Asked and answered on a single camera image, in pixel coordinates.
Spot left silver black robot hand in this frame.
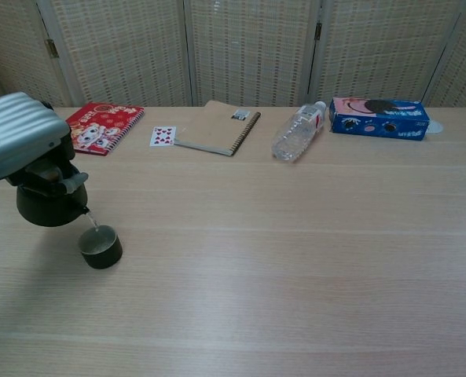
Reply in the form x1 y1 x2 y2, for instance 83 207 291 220
0 92 89 196

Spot black teapot with handle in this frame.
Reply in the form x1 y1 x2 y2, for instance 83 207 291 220
15 172 90 228

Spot small dark tea cup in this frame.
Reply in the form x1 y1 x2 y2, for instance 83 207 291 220
78 224 123 271

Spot clear plastic water bottle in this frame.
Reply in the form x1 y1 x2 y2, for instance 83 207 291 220
270 100 328 163

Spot red spiral calendar notebook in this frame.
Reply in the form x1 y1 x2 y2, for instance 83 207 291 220
65 102 145 157

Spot hearts playing card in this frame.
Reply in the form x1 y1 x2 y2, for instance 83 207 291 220
149 126 178 148

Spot brown kraft spiral notebook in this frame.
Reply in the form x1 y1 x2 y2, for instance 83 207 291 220
174 100 262 157

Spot woven bamboo folding screen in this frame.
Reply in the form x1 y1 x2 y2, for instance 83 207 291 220
0 0 466 109

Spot blue cookie box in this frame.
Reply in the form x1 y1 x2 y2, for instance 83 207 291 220
328 97 431 142

